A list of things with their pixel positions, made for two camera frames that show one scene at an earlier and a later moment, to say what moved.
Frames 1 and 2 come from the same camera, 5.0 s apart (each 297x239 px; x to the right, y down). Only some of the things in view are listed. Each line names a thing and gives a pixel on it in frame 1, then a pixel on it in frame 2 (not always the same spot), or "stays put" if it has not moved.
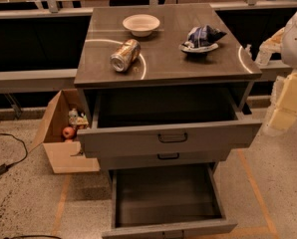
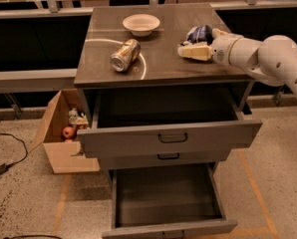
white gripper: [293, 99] -> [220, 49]
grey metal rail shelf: [32, 80] stays put
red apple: [68, 132] stays put
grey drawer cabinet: [163, 95] stays put
